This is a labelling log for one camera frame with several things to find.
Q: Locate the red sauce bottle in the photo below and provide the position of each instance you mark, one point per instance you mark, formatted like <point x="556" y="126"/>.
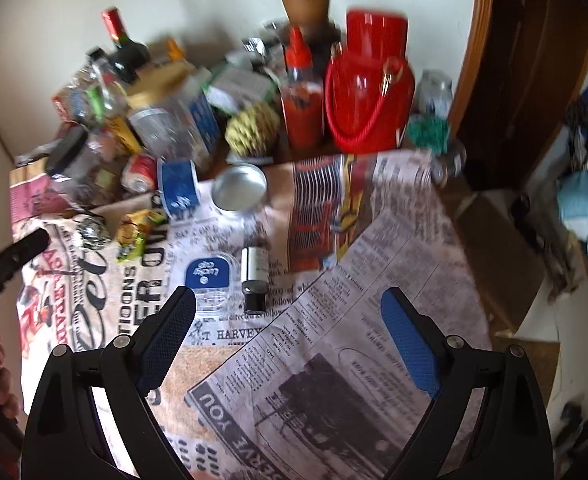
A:
<point x="301" y="105"/>

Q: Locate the dark wooden door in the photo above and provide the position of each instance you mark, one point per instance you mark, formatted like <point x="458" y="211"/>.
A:
<point x="524" y="85"/>

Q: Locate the light blue plastic bag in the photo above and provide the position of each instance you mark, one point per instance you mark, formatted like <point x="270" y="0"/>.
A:
<point x="581" y="200"/>

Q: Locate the clay vase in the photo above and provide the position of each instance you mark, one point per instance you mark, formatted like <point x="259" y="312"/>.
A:
<point x="304" y="2"/>

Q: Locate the clear lid with blue label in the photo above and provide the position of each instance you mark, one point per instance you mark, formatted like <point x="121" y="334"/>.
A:
<point x="208" y="272"/>

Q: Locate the small dark dropper bottle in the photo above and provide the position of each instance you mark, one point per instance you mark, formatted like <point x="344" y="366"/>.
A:
<point x="255" y="265"/>

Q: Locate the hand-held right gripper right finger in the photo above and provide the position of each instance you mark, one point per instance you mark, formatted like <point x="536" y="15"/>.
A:
<point x="409" y="340"/>

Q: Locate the round metal tin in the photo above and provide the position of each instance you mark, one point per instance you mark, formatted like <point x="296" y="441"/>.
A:
<point x="239" y="187"/>

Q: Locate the jar with black lid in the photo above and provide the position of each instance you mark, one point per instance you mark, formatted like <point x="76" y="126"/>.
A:
<point x="73" y="152"/>

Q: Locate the white green carton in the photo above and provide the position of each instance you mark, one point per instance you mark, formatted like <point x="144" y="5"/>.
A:
<point x="239" y="87"/>

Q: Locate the red soda can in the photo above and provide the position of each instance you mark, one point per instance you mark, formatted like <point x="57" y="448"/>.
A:
<point x="138" y="172"/>

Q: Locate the plastic jar with gold lid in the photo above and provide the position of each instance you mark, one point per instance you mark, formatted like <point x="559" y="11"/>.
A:
<point x="163" y="127"/>

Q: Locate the blue paper cup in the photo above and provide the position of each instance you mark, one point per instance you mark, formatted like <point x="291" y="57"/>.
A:
<point x="176" y="185"/>

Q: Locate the yellow scouring ball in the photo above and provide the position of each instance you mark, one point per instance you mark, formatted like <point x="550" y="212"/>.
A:
<point x="251" y="129"/>

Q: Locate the glass jar with silver lid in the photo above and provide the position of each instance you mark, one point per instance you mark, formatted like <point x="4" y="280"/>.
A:
<point x="434" y="92"/>

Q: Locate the red printed snack bag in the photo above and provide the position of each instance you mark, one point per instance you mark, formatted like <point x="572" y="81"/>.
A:
<point x="73" y="102"/>

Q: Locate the printed tablecloth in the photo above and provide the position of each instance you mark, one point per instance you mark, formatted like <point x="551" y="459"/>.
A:
<point x="324" y="310"/>

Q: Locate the crumpled foil ball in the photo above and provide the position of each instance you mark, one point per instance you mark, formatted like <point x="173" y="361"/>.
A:
<point x="91" y="231"/>

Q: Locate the wooden door frame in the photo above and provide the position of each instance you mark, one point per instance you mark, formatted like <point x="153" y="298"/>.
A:
<point x="474" y="60"/>

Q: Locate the dark wine bottle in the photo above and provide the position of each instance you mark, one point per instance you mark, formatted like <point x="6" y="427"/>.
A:
<point x="123" y="50"/>

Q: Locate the person's left hand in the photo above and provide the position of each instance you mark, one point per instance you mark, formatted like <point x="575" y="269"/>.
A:
<point x="6" y="390"/>

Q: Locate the green net bag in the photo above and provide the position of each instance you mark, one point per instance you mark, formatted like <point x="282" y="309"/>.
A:
<point x="426" y="132"/>

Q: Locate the glass jar with dark contents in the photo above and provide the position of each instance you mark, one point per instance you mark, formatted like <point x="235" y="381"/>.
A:
<point x="446" y="162"/>

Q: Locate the red thermos flask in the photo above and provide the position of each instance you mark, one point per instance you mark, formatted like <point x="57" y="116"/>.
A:
<point x="369" y="100"/>

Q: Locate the yellow green snack wrapper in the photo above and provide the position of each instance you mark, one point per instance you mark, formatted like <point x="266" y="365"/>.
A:
<point x="136" y="232"/>

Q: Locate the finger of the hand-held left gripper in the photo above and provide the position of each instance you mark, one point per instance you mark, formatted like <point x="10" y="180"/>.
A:
<point x="13" y="260"/>

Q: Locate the clear bottle with yellow label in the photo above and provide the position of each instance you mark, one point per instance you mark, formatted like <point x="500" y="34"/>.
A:
<point x="108" y="90"/>

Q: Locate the silver foil packet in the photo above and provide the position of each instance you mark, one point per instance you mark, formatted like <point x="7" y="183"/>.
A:
<point x="261" y="45"/>

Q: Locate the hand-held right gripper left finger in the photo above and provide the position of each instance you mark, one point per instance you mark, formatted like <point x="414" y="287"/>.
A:
<point x="166" y="340"/>

